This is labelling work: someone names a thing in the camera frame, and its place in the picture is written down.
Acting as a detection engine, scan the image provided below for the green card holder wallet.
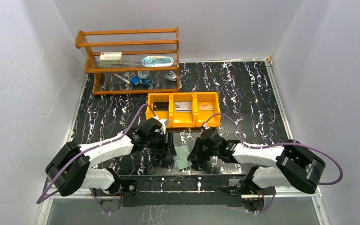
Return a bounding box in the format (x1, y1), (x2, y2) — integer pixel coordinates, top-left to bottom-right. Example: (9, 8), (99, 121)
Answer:
(173, 145), (192, 170)

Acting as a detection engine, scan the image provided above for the yellow three-compartment bin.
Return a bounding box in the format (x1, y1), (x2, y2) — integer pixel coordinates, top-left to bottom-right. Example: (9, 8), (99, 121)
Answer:
(146, 92), (221, 128)

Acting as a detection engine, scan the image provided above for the orange wooden shelf rack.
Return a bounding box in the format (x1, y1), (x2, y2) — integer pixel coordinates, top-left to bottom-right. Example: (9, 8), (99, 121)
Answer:
(75, 27), (180, 95)

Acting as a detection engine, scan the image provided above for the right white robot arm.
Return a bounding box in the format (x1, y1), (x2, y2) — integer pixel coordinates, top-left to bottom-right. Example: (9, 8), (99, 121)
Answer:
(188, 128), (326, 194)

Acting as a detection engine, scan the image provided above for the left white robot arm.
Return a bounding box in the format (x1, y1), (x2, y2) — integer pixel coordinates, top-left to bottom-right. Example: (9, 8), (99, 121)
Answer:
(45, 116), (176, 196)

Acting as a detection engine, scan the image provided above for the black VIP card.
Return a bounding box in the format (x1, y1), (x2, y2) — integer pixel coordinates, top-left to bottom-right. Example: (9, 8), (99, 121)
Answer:
(153, 102), (169, 111)

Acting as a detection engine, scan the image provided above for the bronze card in bin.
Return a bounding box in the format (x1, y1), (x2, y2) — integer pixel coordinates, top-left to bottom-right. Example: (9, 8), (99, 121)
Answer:
(198, 102), (215, 111)

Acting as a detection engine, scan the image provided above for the small blue block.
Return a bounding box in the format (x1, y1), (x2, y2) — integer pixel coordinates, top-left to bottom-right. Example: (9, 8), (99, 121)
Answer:
(130, 76), (140, 86)

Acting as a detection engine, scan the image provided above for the blue white jar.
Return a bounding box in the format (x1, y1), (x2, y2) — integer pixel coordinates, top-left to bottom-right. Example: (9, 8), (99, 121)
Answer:
(137, 71), (150, 86)

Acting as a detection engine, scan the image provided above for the white marker pen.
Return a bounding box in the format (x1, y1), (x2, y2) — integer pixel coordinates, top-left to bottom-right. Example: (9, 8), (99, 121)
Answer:
(114, 73), (131, 84)

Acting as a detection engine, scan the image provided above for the blue blister pack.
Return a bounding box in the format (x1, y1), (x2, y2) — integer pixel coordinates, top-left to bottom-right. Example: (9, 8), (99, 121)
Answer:
(142, 56), (174, 68)

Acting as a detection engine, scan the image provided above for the white red box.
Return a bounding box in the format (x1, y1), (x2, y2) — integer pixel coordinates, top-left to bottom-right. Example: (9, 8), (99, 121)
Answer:
(99, 52), (123, 65)

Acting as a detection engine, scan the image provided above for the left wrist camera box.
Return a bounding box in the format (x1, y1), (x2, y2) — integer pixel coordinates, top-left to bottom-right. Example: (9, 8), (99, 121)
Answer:
(158, 118), (170, 128)

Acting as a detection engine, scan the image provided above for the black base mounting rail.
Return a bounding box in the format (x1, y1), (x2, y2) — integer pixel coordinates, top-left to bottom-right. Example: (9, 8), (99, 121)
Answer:
(91, 174), (277, 208)

